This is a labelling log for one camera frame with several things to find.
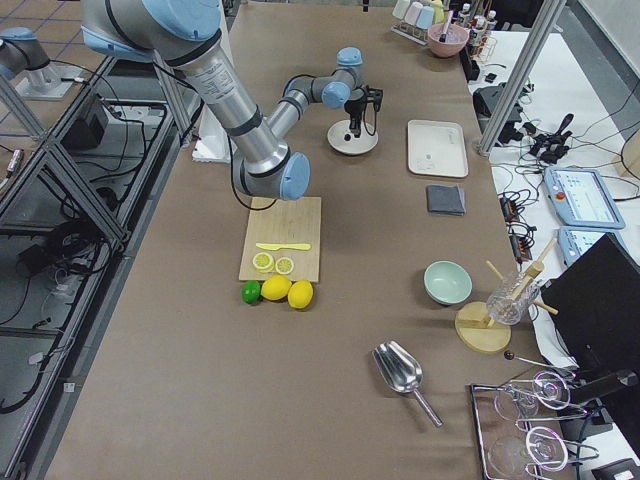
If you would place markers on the blue cup in rack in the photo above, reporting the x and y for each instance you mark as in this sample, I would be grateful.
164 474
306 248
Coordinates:
425 17

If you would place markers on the blue teach pendant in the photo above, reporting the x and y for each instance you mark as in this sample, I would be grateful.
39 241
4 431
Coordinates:
575 241
580 198

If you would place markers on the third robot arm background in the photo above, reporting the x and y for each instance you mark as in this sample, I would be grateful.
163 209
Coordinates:
21 51

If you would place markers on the white rectangular tray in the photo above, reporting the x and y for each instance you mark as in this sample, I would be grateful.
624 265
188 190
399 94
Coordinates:
436 149

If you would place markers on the white round plate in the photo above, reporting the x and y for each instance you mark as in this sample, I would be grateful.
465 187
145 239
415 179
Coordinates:
353 147

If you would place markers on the cream cup in rack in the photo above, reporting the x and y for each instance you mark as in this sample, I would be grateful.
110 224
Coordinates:
400 9

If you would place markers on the yellow lemon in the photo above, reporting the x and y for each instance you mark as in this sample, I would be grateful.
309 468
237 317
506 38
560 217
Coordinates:
300 294
276 287

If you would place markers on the aluminium frame post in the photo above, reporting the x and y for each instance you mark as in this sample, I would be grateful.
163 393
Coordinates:
542 27

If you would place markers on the mint green bowl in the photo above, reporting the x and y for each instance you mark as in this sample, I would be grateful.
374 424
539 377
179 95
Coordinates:
447 283

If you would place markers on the grey folded cloth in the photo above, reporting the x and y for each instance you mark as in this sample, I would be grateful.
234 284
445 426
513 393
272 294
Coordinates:
446 200

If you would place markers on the black wood-look tray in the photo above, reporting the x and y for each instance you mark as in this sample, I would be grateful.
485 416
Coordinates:
489 425

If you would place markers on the chrome wine glass holder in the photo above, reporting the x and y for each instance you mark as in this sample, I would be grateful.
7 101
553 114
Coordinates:
578 450

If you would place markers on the green lime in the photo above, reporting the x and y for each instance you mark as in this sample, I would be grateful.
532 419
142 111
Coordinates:
251 292

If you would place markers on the bamboo cutting board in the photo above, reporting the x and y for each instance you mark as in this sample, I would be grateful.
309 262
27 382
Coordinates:
285 222

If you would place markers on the lemon slice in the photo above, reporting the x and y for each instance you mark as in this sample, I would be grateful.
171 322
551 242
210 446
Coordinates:
263 262
284 265

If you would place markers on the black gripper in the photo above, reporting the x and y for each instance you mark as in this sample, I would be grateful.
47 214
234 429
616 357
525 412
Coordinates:
355 107

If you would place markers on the pink mixing bowl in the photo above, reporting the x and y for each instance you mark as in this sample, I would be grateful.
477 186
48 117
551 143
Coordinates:
456 39

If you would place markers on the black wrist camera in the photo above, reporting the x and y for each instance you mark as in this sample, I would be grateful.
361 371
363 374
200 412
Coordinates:
374 97

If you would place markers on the lemon slice left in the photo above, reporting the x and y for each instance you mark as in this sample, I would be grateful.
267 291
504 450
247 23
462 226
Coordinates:
263 262

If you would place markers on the yellow plastic knife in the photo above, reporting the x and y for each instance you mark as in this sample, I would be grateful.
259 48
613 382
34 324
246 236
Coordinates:
283 246

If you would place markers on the black monitor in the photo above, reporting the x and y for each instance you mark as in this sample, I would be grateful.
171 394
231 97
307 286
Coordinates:
597 299

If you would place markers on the clear wine glass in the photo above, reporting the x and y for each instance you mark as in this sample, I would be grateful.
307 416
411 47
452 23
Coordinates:
521 399
535 456

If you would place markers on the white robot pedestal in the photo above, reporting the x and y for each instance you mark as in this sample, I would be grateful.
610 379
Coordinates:
211 145

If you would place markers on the red wire bottle rack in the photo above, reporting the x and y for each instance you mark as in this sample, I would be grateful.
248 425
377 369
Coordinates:
481 44

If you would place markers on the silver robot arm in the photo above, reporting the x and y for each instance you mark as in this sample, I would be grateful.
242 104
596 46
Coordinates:
187 36

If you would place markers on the lemon slice right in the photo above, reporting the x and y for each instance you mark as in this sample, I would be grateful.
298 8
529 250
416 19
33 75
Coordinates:
284 265

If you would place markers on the silver metal scoop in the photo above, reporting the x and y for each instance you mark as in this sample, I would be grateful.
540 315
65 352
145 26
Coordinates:
402 373

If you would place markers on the clear textured glass cup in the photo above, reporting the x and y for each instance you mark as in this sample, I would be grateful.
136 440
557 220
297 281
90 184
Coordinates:
512 298

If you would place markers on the black clamp tool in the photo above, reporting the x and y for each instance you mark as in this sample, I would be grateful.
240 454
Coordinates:
550 148

